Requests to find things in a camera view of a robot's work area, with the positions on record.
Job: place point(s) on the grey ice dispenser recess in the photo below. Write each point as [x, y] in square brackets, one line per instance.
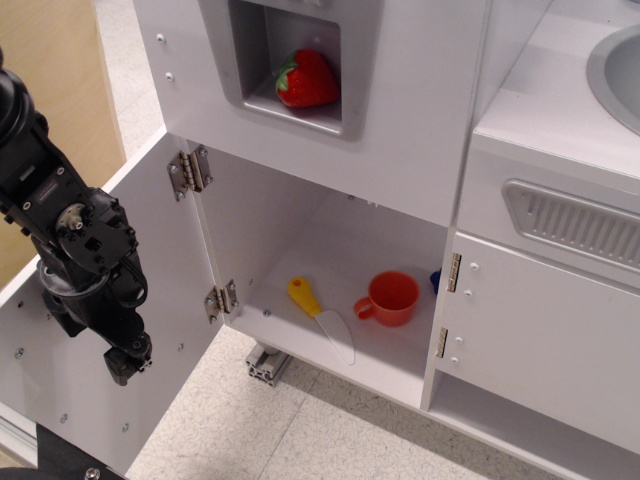
[250, 41]

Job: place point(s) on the white toy kitchen counter unit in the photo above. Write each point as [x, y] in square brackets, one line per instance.
[544, 127]

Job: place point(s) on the blue toy item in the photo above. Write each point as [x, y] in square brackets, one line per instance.
[435, 280]

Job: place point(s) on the aluminium extrusion foot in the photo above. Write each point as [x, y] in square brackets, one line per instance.
[266, 363]

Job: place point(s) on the red toy strawberry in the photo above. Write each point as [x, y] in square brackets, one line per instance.
[305, 80]

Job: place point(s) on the orange toy cup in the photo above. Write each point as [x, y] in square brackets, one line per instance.
[391, 299]

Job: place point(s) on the plywood panel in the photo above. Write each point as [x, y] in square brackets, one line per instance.
[55, 48]

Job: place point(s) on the grey toy sink basin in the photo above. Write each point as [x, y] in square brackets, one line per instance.
[613, 76]

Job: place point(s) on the yellow handled toy knife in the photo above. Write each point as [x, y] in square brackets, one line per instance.
[331, 323]

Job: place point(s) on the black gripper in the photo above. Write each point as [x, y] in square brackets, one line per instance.
[95, 307]

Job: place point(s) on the upper brass hinge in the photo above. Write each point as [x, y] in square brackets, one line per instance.
[454, 272]

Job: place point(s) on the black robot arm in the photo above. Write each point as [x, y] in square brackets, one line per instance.
[89, 265]

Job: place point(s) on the white right cabinet door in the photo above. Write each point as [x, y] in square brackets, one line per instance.
[559, 343]

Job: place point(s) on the upper silver door hinge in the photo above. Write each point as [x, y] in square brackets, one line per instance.
[189, 172]

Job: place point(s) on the lower brass hinge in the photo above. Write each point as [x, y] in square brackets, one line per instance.
[441, 343]

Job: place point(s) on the aluminium rail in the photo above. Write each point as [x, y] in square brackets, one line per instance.
[19, 443]

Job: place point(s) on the white low fridge door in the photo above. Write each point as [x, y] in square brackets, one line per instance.
[62, 382]

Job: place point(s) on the grey vent panel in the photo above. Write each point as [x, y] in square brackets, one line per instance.
[573, 223]

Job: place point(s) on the silver door hinge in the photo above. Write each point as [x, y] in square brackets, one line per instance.
[221, 301]
[189, 172]

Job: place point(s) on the brass hinge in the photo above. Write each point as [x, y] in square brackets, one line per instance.
[441, 343]
[454, 272]

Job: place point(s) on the lower silver door hinge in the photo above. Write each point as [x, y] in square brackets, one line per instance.
[221, 301]

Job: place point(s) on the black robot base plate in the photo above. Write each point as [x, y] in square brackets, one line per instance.
[57, 458]

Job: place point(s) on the white toy fridge cabinet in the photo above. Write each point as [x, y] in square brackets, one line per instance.
[287, 201]

